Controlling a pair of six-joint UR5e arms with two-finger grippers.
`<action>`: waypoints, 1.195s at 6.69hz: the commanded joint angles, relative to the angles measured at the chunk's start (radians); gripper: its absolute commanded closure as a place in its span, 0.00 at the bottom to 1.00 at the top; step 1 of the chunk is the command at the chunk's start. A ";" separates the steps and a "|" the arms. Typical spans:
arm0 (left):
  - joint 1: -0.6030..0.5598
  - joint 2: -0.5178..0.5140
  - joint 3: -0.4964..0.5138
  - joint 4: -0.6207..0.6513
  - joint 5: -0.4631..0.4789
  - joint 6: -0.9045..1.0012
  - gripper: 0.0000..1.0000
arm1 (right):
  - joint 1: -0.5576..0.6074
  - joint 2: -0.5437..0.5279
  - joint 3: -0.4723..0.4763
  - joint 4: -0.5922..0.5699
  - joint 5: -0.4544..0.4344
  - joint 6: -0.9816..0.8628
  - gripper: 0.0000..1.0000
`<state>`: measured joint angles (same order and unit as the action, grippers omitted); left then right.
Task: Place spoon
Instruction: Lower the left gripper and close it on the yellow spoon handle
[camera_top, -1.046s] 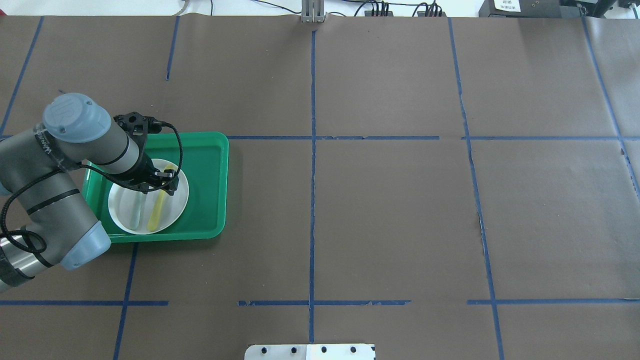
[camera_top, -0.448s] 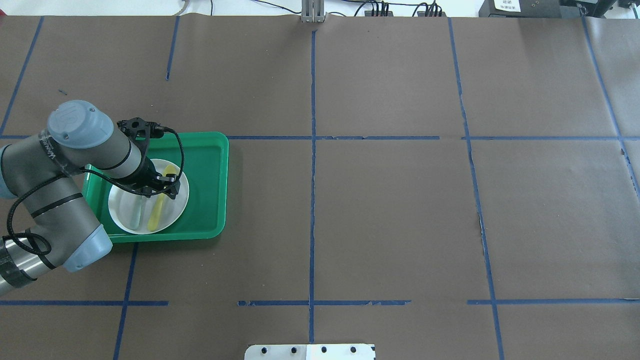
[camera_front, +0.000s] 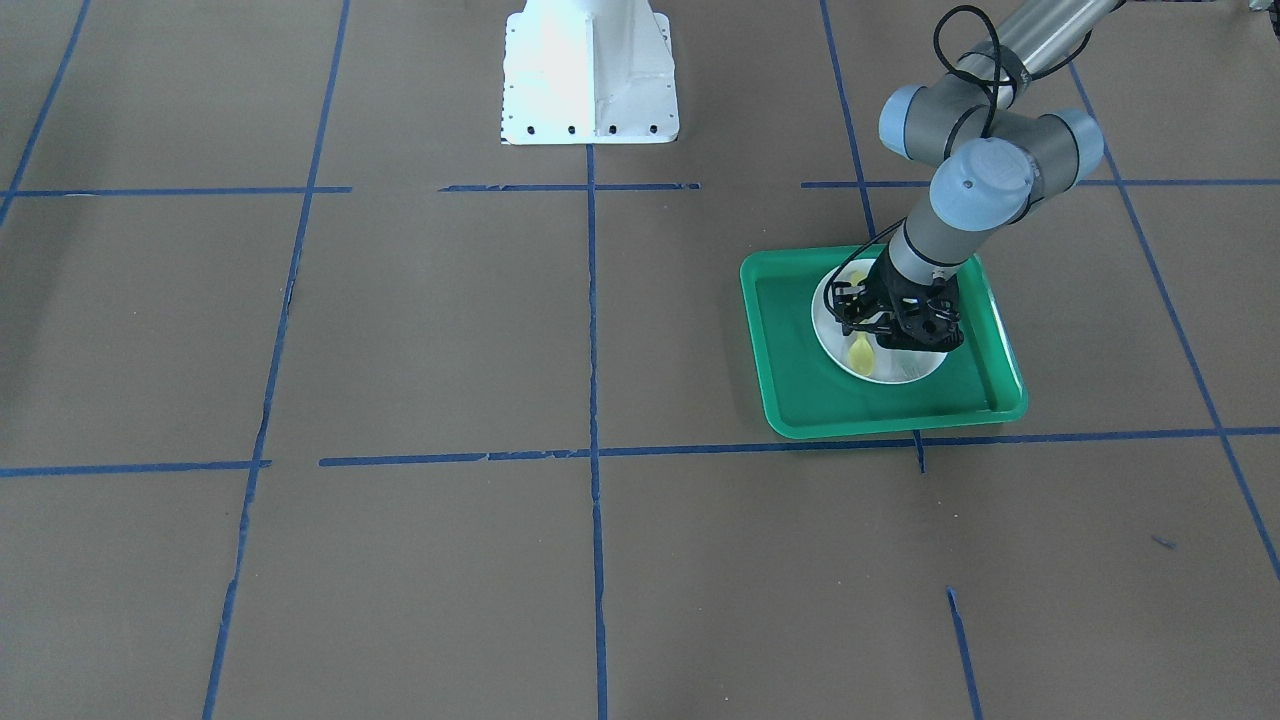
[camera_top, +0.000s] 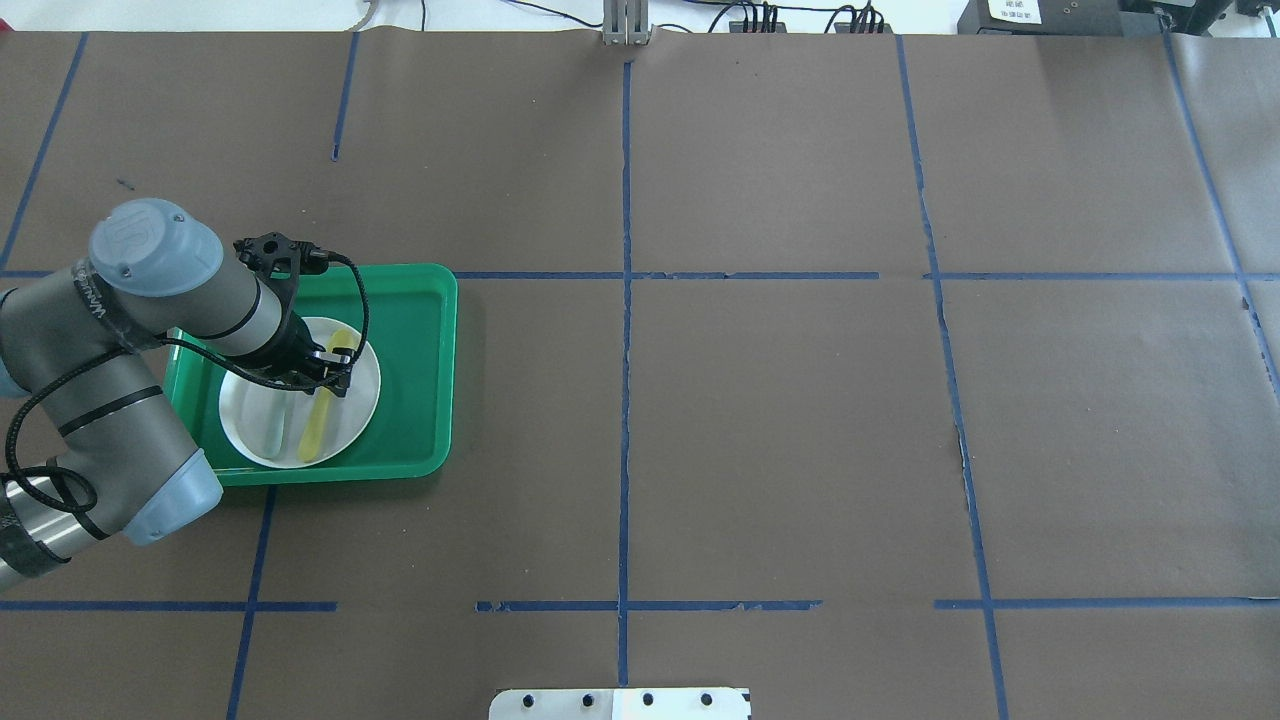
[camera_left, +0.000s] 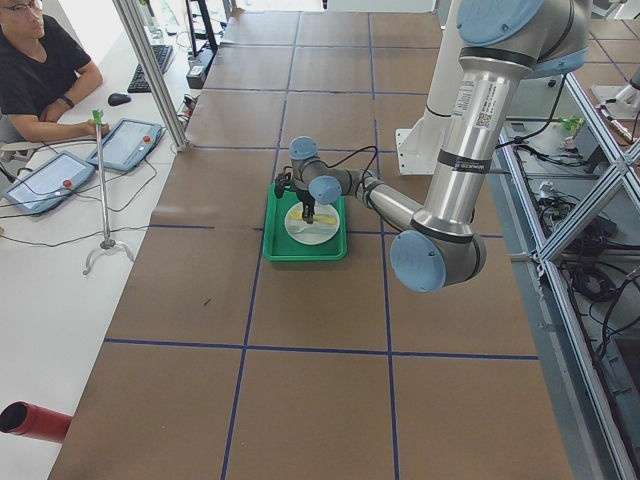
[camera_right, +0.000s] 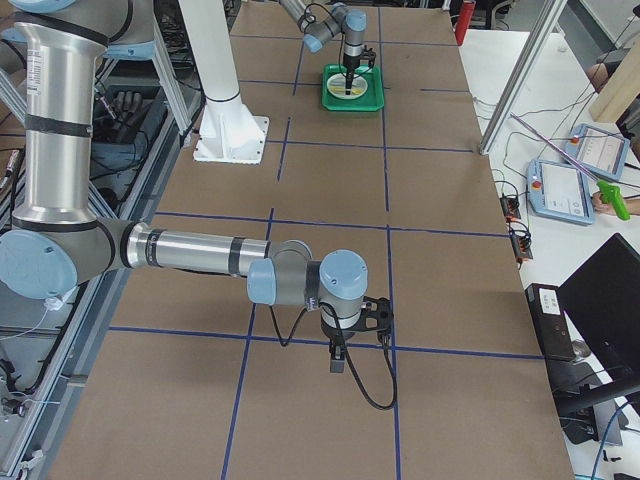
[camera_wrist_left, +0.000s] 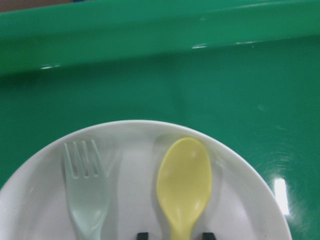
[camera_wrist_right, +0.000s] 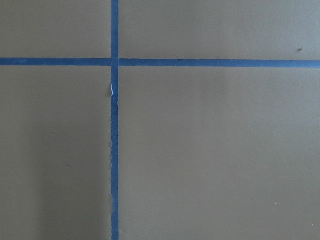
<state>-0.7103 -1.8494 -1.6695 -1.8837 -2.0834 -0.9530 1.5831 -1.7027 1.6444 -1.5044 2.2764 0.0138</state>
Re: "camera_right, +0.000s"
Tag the far black orange adapter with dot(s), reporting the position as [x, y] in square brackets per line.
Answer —
[510, 207]

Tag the red fire extinguisher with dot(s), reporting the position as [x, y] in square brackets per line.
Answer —
[463, 20]

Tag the white camera post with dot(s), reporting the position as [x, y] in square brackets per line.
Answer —
[229, 132]

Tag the aluminium frame post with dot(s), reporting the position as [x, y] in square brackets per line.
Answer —
[531, 50]

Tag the near black orange adapter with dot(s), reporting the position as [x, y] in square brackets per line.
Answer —
[521, 245]

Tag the far teach pendant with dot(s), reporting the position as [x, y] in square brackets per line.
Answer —
[603, 153]

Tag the green handled grabber tool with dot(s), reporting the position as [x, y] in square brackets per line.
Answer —
[609, 193]

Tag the green plastic tray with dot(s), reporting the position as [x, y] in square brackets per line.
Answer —
[372, 101]

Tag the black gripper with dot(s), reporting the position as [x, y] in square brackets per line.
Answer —
[336, 334]
[350, 64]

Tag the person's hand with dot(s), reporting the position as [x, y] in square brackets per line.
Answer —
[608, 208]

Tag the black orange adapter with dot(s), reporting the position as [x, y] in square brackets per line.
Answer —
[510, 207]
[521, 245]

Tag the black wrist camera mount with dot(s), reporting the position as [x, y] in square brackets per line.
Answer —
[377, 316]

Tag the white round plate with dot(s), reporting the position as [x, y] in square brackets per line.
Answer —
[338, 81]

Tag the teach pendant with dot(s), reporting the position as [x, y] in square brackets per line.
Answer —
[559, 191]
[603, 153]

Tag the black monitor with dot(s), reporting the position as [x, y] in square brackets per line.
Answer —
[601, 299]

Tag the yellow plastic spoon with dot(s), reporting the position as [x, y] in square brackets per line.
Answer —
[342, 93]

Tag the near teach pendant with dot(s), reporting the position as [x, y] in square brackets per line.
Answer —
[559, 191]

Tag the wooden board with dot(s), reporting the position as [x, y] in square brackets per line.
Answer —
[616, 84]

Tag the black computer box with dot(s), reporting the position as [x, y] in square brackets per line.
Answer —
[551, 327]

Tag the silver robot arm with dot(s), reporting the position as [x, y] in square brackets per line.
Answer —
[56, 243]
[340, 19]

